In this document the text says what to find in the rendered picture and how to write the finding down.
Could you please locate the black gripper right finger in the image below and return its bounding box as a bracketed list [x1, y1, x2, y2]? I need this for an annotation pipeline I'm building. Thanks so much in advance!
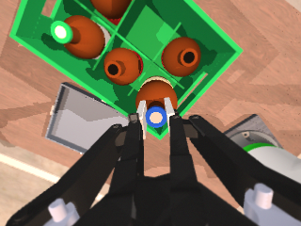
[164, 97, 301, 226]

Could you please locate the green divided crate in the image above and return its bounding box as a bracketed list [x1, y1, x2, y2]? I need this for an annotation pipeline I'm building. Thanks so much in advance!
[9, 0, 222, 118]

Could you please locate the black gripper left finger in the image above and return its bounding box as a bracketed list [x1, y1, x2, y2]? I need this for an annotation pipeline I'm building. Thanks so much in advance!
[5, 100, 147, 226]

